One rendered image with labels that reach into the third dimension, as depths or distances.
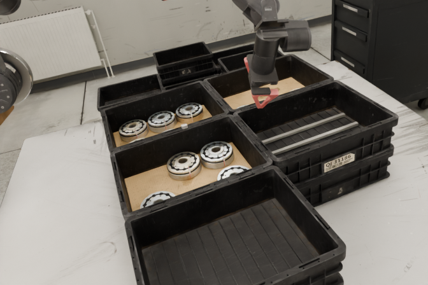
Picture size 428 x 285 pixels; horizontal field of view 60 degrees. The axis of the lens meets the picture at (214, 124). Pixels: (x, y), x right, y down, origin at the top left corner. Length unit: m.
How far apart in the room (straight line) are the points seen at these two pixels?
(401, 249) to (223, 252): 0.47
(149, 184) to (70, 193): 0.40
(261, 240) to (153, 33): 3.44
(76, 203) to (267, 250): 0.74
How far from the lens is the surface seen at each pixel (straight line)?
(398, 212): 1.19
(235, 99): 1.47
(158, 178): 1.15
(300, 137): 1.23
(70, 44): 4.07
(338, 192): 1.18
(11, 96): 1.27
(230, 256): 0.90
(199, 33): 4.24
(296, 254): 0.90
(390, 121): 1.14
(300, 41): 0.89
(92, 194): 1.40
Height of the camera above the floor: 1.54
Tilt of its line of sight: 32 degrees down
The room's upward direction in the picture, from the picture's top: 10 degrees counter-clockwise
